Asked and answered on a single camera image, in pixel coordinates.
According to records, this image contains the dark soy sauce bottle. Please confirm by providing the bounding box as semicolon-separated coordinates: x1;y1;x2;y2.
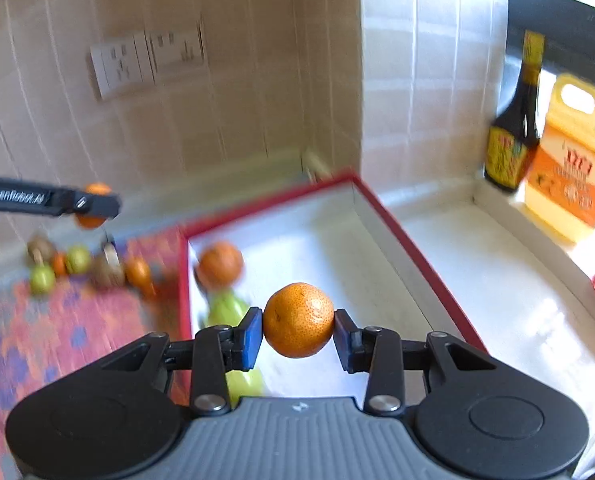
484;30;545;193

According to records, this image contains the floral cloth mat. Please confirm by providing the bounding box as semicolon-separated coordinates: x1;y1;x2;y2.
0;226;182;479

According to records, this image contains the green apple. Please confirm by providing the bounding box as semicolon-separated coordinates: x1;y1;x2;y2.
30;263;56;296
202;288;266;409
64;245;92;275

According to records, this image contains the orange tangerine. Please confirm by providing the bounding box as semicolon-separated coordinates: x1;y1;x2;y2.
263;283;334;359
51;252;69;278
75;182;120;230
124;257;152;290
196;240;244;290

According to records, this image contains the yellow detergent bottle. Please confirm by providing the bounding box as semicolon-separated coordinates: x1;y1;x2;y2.
524;74;595;243

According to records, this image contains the white wall socket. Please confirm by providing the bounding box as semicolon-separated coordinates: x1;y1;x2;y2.
90;32;154;100
147;25;206;78

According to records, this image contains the red cardboard box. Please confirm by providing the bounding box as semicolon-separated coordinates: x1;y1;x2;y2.
179;174;484;348

